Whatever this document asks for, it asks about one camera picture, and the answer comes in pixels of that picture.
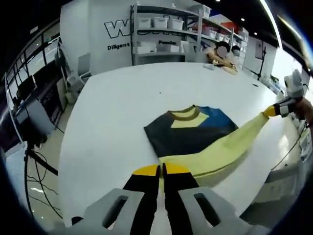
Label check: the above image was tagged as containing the white storage bin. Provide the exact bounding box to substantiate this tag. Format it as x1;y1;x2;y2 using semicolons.
168;18;184;30
152;16;169;28
138;17;153;28

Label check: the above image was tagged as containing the black computer monitor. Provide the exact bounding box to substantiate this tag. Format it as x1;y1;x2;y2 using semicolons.
17;75;37;98

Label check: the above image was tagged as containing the dark round object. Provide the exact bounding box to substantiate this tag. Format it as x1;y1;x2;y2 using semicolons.
70;216;85;226

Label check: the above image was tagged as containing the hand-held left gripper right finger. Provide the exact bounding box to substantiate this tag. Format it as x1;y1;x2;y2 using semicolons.
162;162;247;235

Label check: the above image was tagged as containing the shelf rack with bins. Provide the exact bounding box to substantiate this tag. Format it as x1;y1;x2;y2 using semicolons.
198;9;248;71

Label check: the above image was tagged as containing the pink wall poster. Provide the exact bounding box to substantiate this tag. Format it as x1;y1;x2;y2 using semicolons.
255;40;264;59

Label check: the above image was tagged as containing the grey metal shelf rack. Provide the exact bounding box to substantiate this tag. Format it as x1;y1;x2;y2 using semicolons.
130;4;204;66

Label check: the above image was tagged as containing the person's right hand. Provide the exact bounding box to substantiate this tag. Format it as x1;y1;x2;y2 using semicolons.
293;97;313;128

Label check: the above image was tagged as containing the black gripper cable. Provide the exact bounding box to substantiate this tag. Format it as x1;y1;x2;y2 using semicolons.
270;119;310;171

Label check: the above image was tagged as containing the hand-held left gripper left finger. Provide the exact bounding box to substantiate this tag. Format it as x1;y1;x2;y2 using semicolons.
82;164;161;235

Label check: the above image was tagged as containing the long ceiling light strip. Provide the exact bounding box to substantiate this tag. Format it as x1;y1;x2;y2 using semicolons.
260;0;282;47

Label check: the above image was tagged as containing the black floor cable bundle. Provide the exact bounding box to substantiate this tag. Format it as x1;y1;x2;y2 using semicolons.
24;156;64;220

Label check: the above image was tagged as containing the white cardboard box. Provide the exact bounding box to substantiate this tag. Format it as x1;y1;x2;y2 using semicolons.
180;40;196;53
137;41;157;54

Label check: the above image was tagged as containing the black tripod stand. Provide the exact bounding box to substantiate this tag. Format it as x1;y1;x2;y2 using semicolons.
244;45;268;80

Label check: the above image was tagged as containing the white metal frame stand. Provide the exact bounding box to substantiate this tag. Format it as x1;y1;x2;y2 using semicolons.
55;39;85;96

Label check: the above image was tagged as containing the black floor stand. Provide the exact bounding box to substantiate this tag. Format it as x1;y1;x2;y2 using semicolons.
22;137;59;177

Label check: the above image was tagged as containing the yellow grey blue garment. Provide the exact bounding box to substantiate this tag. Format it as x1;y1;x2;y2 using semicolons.
143;104;271;196

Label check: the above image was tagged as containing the grey office desk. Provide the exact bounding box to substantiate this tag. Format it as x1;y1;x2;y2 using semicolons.
12;97;57;140

